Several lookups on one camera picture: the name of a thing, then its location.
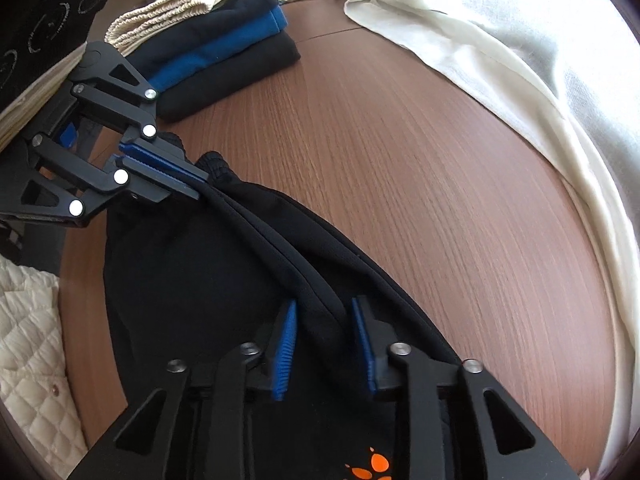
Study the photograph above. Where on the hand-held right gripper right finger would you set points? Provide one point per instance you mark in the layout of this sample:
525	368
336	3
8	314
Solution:
362	350

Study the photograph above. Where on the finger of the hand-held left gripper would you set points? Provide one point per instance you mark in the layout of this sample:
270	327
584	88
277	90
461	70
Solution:
150	174
160	154

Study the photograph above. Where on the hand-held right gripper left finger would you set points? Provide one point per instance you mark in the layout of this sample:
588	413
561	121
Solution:
284	355

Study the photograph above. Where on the black pants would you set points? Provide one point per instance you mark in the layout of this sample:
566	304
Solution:
200	285

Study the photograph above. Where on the folded cream pants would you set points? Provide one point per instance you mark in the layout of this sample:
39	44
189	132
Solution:
170	5

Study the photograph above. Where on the cream ribbed cloth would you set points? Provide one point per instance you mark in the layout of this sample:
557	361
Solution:
30	105

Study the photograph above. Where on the black circle-print cloth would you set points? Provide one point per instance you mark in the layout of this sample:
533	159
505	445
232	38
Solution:
40	25

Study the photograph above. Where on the folded black garment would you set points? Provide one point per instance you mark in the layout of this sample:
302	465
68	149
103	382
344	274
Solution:
240	75

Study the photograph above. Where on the folded blue garment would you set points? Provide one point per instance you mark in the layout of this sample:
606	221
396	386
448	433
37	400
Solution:
225	45

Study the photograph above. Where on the folded navy garment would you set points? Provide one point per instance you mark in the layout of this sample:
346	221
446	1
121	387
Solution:
200	30

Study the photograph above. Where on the white quilted jacket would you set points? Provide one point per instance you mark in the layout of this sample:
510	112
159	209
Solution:
30	360

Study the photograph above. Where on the white sheer curtain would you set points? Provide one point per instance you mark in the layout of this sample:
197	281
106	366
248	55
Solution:
500	35

